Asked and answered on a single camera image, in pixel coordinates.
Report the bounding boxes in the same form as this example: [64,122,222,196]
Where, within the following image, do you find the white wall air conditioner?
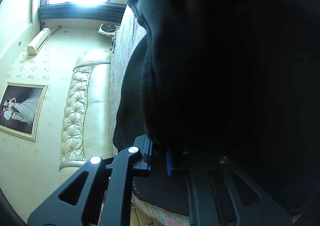
[27,28,51,55]

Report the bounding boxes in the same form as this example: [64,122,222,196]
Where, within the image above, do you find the dark blue curtain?
[38,3,126,23]

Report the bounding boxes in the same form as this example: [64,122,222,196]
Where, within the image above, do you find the white round fan heater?
[98,23,120,37]

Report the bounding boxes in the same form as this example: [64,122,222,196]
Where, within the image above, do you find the black pants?
[113,0,319,216]

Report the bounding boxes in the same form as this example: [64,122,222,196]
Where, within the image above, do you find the framed wedding photo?
[1,82,48,141]

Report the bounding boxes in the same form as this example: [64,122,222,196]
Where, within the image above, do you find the cream tufted leather headboard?
[59,49,112,183]

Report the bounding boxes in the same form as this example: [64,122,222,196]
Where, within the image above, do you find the floral bedspread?
[108,0,302,226]

